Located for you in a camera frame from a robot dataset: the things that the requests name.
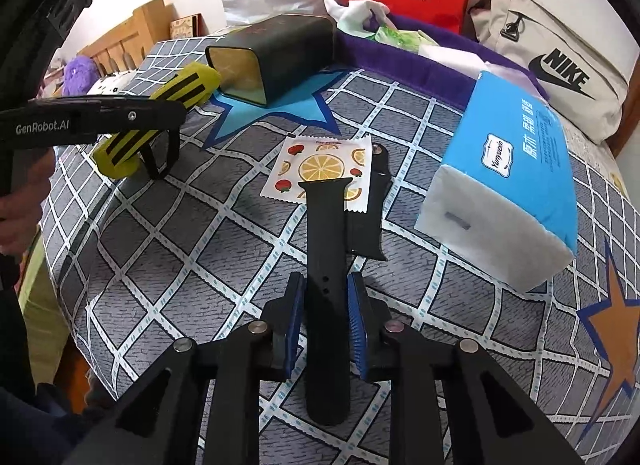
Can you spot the purple fuzzy towel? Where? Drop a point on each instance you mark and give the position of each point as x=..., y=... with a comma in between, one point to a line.
x=380, y=57

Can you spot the person's left hand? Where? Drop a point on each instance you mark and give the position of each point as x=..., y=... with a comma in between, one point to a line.
x=27, y=215

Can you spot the white polka dot cloth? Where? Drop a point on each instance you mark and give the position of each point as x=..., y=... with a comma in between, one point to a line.
x=107, y=86

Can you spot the white glove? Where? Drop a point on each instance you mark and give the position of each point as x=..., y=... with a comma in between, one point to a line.
x=357, y=15

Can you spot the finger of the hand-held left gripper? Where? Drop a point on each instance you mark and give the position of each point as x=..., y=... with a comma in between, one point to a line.
x=174, y=150

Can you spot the green tissue packet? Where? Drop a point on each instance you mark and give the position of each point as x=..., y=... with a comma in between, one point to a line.
x=400, y=37

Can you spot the white lavender soft pack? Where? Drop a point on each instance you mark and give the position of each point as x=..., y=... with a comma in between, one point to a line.
x=450, y=59

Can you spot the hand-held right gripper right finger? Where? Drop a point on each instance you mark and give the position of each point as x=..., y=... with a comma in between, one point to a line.
x=358, y=330

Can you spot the beige bag with black logo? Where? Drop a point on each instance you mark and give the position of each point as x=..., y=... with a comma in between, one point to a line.
x=600, y=110

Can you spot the person's dark clothing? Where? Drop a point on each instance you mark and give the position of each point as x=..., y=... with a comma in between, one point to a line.
x=30, y=420

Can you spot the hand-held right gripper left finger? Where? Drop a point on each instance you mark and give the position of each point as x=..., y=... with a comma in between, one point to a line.
x=295, y=327

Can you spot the fruit print packet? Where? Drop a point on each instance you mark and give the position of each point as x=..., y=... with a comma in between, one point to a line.
x=320, y=165

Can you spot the blue tissue pack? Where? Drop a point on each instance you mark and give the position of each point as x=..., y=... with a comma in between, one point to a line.
x=510, y=155

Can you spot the wooden headboard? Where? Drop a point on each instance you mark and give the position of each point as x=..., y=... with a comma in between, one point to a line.
x=145, y=25

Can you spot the black tin box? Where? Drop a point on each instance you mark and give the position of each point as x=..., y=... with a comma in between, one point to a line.
x=290, y=50

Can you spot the brown wooden bed board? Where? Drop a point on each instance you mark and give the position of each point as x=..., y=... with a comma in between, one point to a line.
x=626, y=137

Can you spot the patterned brown box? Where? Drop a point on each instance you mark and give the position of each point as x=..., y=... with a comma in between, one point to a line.
x=185, y=26

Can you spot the purple plush toy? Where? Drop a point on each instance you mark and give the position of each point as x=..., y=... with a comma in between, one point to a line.
x=79, y=75

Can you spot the yellow black striped sock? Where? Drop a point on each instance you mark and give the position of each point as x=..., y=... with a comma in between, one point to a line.
x=195, y=80

